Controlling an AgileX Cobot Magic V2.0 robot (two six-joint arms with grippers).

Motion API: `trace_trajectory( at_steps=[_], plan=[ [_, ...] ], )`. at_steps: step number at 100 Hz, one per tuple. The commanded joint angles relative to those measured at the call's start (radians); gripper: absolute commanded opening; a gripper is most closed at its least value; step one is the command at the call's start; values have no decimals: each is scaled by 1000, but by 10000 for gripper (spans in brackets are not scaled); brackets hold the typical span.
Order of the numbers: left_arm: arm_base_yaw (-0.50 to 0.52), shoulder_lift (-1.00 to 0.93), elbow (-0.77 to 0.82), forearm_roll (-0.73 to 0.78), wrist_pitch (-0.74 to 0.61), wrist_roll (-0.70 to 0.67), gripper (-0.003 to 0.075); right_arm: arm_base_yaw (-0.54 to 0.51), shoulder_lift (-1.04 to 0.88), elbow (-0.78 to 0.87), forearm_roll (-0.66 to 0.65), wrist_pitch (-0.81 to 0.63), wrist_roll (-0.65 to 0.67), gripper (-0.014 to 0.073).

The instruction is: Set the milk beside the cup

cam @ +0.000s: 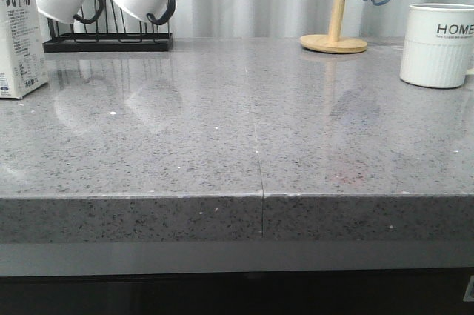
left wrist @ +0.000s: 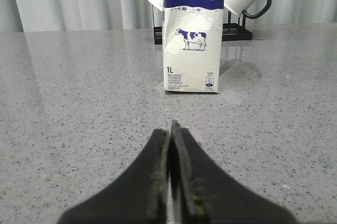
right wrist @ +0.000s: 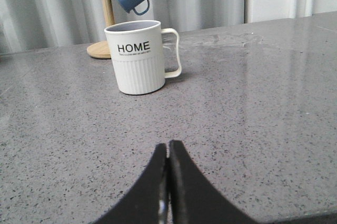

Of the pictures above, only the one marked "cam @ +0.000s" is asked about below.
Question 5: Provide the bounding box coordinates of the white HOME cup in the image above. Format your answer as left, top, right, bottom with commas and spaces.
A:
399, 3, 473, 89

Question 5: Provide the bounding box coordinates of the wooden mug tree stand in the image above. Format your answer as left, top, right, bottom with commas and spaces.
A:
299, 0, 367, 54

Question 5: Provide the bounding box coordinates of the white blue milk carton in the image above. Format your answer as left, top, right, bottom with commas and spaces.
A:
1, 0, 49, 99

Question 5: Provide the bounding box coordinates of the black wire mug rack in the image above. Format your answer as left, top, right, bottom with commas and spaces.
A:
43, 0, 173, 53

